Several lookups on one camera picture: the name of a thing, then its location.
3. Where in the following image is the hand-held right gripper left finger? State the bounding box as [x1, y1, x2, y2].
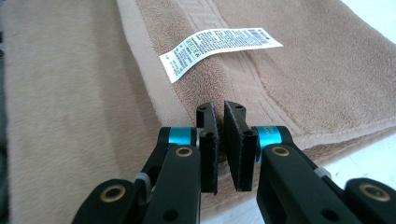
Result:
[143, 102, 219, 224]

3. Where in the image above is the brown towel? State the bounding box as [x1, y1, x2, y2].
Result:
[1, 0, 396, 224]

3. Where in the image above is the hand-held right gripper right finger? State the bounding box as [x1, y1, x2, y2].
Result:
[223, 101, 362, 224]

